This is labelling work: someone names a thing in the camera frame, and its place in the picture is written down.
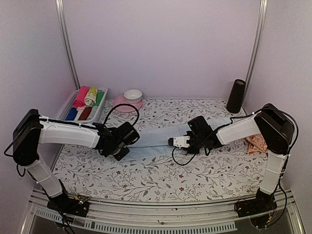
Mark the left black cable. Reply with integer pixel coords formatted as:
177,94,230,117
102,103,140,134

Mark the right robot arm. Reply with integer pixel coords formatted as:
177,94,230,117
181,103,298,213

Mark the blue rolled towel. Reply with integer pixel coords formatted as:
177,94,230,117
65,107,78,121

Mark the white bowl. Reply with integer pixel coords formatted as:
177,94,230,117
123,89,142,103

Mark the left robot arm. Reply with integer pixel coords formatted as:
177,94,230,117
11,109,140,212

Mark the green rolled towel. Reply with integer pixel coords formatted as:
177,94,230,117
92,91,105,107

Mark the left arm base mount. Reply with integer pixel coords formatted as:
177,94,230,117
47,192,90,217

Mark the orange patterned towel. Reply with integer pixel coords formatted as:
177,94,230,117
246,134,268,155

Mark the brown rolled towel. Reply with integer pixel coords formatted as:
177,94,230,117
78,106,92,121

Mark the pink rolled towel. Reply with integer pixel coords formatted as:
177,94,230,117
73,86,90,108

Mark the black cable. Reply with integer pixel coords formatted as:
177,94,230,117
171,126,220,166
102,103,140,134

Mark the light blue towel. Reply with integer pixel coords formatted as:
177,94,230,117
123,118,244,161

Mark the white plastic basket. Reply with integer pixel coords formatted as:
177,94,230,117
56,87,108,123

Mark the dark brown cylinder cup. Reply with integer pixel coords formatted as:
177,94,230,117
226,79,246,114

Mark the right black cable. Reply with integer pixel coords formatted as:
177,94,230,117
171,126,220,166

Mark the pink plate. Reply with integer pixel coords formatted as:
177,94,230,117
113,95,143,113

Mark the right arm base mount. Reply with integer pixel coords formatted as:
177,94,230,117
234,194,277,217

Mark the yellow-green rolled towel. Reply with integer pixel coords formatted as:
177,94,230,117
84,87,98,106

